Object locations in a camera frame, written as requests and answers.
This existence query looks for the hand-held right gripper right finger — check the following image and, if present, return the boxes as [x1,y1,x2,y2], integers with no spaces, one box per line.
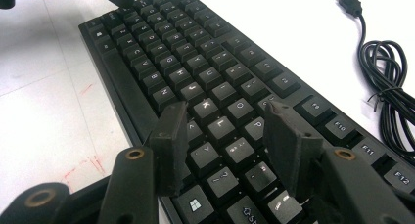
[262,101,324,202]

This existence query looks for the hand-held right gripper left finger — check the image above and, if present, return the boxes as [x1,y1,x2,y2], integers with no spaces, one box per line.
[148,101,191,198]

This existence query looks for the black computer keyboard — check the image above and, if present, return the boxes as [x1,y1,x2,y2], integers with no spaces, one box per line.
[77,0,415,224]

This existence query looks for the black keyboard cable with plug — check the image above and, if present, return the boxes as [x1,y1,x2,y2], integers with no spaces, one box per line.
[336,0,415,166]

